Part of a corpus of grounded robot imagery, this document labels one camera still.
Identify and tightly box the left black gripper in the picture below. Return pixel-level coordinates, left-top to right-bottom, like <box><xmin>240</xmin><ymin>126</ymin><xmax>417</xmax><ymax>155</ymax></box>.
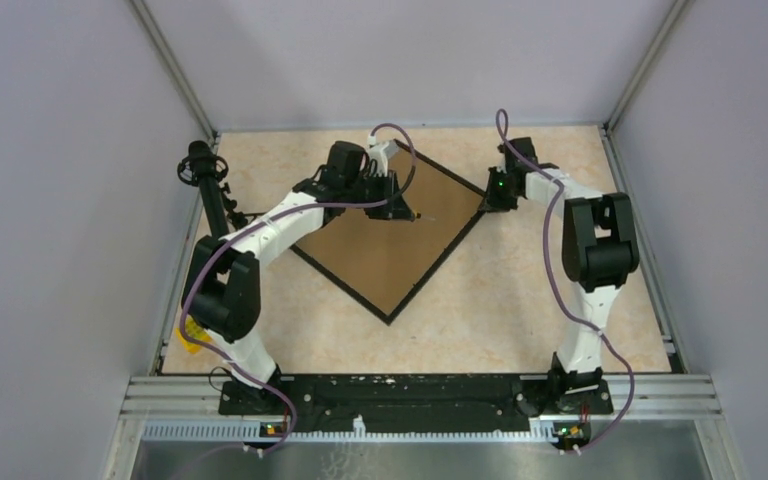
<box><xmin>344</xmin><ymin>169</ymin><xmax>414</xmax><ymax>220</ymax></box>

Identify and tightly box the yellow handled screwdriver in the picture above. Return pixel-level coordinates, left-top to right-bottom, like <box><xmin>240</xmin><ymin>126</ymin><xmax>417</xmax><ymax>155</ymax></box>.
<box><xmin>414</xmin><ymin>212</ymin><xmax>436</xmax><ymax>221</ymax></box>

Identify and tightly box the black picture frame brown backing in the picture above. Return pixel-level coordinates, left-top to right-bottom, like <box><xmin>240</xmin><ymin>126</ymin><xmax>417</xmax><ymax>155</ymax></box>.
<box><xmin>291</xmin><ymin>153</ymin><xmax>484</xmax><ymax>325</ymax></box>

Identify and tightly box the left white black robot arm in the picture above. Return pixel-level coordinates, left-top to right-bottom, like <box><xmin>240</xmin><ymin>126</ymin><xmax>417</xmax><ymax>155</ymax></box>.
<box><xmin>180</xmin><ymin>137</ymin><xmax>417</xmax><ymax>414</ymax></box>

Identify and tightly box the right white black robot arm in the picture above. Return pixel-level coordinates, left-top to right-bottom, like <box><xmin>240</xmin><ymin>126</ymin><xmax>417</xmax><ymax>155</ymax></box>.
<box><xmin>481</xmin><ymin>137</ymin><xmax>640</xmax><ymax>412</ymax></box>

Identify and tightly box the black microphone orange tip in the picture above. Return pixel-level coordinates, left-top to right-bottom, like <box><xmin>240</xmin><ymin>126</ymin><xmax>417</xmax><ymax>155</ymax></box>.
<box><xmin>176</xmin><ymin>140</ymin><xmax>229</xmax><ymax>237</ymax></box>

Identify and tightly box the yellow screw bit box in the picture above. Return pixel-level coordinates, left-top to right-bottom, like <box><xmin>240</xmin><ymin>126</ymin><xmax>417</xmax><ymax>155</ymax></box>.
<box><xmin>175</xmin><ymin>316</ymin><xmax>212</xmax><ymax>355</ymax></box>

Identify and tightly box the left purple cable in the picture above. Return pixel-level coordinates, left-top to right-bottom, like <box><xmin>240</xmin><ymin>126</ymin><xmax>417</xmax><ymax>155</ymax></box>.
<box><xmin>178</xmin><ymin>123</ymin><xmax>418</xmax><ymax>458</ymax></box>

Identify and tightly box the purple cable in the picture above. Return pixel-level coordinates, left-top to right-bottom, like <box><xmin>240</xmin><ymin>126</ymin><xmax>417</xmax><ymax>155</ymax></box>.
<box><xmin>495</xmin><ymin>109</ymin><xmax>636</xmax><ymax>455</ymax></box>
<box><xmin>178</xmin><ymin>123</ymin><xmax>418</xmax><ymax>458</ymax></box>

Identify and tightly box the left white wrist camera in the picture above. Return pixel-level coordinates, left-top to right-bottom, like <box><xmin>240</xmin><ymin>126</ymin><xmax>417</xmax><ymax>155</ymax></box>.
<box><xmin>366</xmin><ymin>134</ymin><xmax>401</xmax><ymax>177</ymax></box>

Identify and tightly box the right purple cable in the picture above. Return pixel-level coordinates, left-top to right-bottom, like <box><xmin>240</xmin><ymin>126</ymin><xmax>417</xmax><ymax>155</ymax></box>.
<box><xmin>495</xmin><ymin>109</ymin><xmax>636</xmax><ymax>455</ymax></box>

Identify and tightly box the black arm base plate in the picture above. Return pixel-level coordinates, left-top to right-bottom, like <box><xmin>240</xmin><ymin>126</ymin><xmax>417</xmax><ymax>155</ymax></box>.
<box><xmin>220</xmin><ymin>373</ymin><xmax>614</xmax><ymax>417</ymax></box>

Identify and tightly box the white slotted cable duct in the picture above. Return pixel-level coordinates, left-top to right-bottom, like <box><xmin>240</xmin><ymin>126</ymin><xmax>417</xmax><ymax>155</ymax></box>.
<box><xmin>141</xmin><ymin>418</ymin><xmax>557</xmax><ymax>444</ymax></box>

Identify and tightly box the aluminium front rail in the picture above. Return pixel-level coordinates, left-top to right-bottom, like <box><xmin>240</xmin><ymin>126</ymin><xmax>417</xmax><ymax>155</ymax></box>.
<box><xmin>120</xmin><ymin>374</ymin><xmax>724</xmax><ymax>420</ymax></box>

